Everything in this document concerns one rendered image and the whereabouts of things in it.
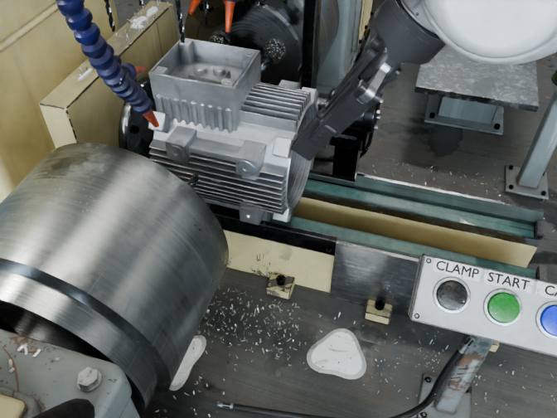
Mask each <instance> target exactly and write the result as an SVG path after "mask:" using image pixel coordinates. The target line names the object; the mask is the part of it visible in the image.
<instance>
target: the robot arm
mask: <svg viewBox="0 0 557 418"><path fill-rule="evenodd" d="M373 22H374V26H375V30H376V35H375V36H374V38H373V39H372V40H371V41H370V43H369V45H368V47H367V48H366V50H365V51H364V52H363V54H362V55H361V57H360V58H359V59H358V61H357V62H356V63H355V65H354V66H353V67H352V68H351V69H350V71H349V72H348V73H347V74H346V76H345V77H344V79H343V80H342V82H341V83H340V84H339V86H338V87H337V88H336V89H335V90H334V91H333V92H332V95H331V97H332V98H331V99H330V100H329V101H328V102H327V103H326V104H325V109H324V108H322V109H321V110H320V111H318V112H316V114H315V116H314V118H313V120H312V121H311V122H310V123H309V125H308V126H307V127H306V128H305V130H303V131H302V132H301V133H300V135H299V136H298V137H297V138H296V140H295V141H294V142H293V146H292V147H291V149H292V150H293V151H294V152H296V153H298V154H299V155H301V156H302V157H304V158H306V159H307V160H308V161H311V160H312V158H313V157H314V156H315V155H316V154H317V153H318V152H319V151H320V150H321V149H322V147H323V146H324V145H325V144H326V143H327V142H328V141H329V140H330V139H331V137H332V136H334V137H335V138H336V137H338V136H339V135H340V134H341V133H342V132H343V131H344V130H345V129H346V128H348V127H349V126H350V125H351V124H352V123H353V122H354V121H355V120H356V119H358V118H359V117H360V116H361V115H362V114H363V113H364V112H366V111H367V110H368V109H369V108H370V107H371V106H373V105H375V104H377V103H378V102H380V101H381V99H382V95H383V94H382V93H380V91H381V90H382V89H383V88H384V87H385V85H386V84H387V83H389V82H391V81H393V80H394V79H395V78H396V77H397V75H398V74H399V73H400V72H401V70H402V68H400V65H401V63H403V62H411V63H414V64H418V65H422V64H426V63H428V62H430V61H431V60H432V59H433V58H434V57H435V56H436V55H437V54H438V53H439V52H440V51H441V50H442V49H443V48H444V47H445V46H446V45H447V46H448V47H450V48H451V49H453V50H454V51H456V52H457V53H458V54H460V55H462V56H464V57H467V58H468V59H471V60H473V61H478V62H481V63H485V64H491V65H516V64H521V63H526V62H530V61H535V60H539V59H541V58H544V57H546V56H549V55H552V54H554V53H556V52H557V0H384V2H383V3H382V4H381V5H380V6H379V8H378V9H377V10H376V11H375V14H374V18H373Z"/></svg>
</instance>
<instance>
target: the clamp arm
mask: <svg viewBox="0 0 557 418"><path fill-rule="evenodd" d="M321 3H322V0H303V44H302V64H301V65H300V66H299V68H298V76H301V89H302V88H303V87H308V88H312V89H316V87H317V59H318V46H319V32H320V17H321Z"/></svg>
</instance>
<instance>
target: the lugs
mask: <svg viewBox="0 0 557 418"><path fill-rule="evenodd" d="M302 90H306V91H311V101H312V102H313V103H314V104H315V105H317V98H318V95H319V93H318V92H317V90H316V89H312V88H308V87H303V88H302ZM153 113H154V114H155V116H156V118H157V121H158V123H159V127H157V128H155V127H154V126H153V125H152V124H151V123H150V122H149V124H148V128H149V129H151V130H154V131H158V132H162V133H166V134H167V133H168V128H169V124H170V118H169V115H168V114H165V113H161V112H157V111H153ZM293 142H294V141H293V140H292V139H287V138H284V137H279V136H276V137H275V140H274V147H273V152H272V154H273V155H274V156H276V157H279V158H286V159H290V158H291V155H292V151H293V150H292V149H291V147H292V146H293ZM314 158H315V157H313V158H312V164H311V167H310V171H312V166H313V162H314ZM292 211H293V209H292V210H291V209H286V211H285V213H284V214H283V215H279V214H275V213H274V215H273V219H274V220H277V221H283V222H290V218H291V215H292Z"/></svg>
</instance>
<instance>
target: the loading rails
mask: <svg viewBox="0 0 557 418"><path fill-rule="evenodd" d="M210 209H211V210H212V212H213V213H214V215H215V216H216V218H217V219H218V220H219V221H220V225H221V227H222V229H223V231H224V233H225V237H226V239H227V244H228V248H229V260H228V265H227V267H228V268H231V269H235V270H241V271H244V272H248V273H251V274H255V275H262V276H265V277H269V282H268V284H267V287H266V289H267V294H271V295H274V296H277V297H280V298H284V299H290V297H291V294H292V292H293V287H294V285H296V284H298V285H301V286H305V287H308V288H312V289H318V290H321V291H325V292H328V293H330V298H334V299H340V300H343V301H346V302H350V303H354V304H359V305H363V306H366V310H365V313H364V319H368V320H371V321H375V322H378V323H384V324H389V323H390V317H391V313H393V314H399V315H403V316H406V317H409V315H408V312H409V305H410V300H411V296H412V293H413V288H414V282H415V277H416V273H417V269H418V265H419V258H420V256H421V255H422V254H427V255H434V256H437V257H442V258H445V259H449V260H456V261H460V262H463V263H468V264H471V265H478V266H482V267H486V268H489V269H494V270H500V271H504V272H508V273H512V274H516V275H523V276H526V277H530V278H534V279H541V280H544V281H547V269H546V266H545V265H539V266H538V268H537V270H533V269H528V268H526V267H527V265H528V264H529V263H530V260H531V258H532V256H533V255H534V253H535V251H536V249H537V247H538V246H539V244H540V243H541V240H542V239H543V237H544V235H545V231H544V222H543V221H542V219H543V215H544V210H541V209H537V208H533V207H525V206H521V205H516V204H512V203H508V202H499V201H495V200H491V199H486V198H482V197H475V196H470V195H466V194H462V193H457V192H450V191H445V190H441V189H437V188H432V187H425V186H420V185H416V184H412V183H407V182H399V181H395V180H390V179H386V178H382V177H374V176H370V175H365V174H361V173H357V175H356V179H355V178H350V177H343V176H338V175H334V174H330V173H322V172H318V171H313V170H312V171H309V174H308V179H307V182H306V185H305V188H304V190H303V194H302V198H301V199H300V203H299V204H298V206H297V209H296V210H295V212H294V214H293V215H291V218H290V222H283V221H277V220H274V219H273V216H272V217H271V219H270V221H263V220H262V221H261V222H260V224H259V225H255V224H251V223H248V222H244V221H240V210H236V209H233V208H229V207H223V206H219V205H216V204H212V203H211V205H210ZM273 215H274V214H273Z"/></svg>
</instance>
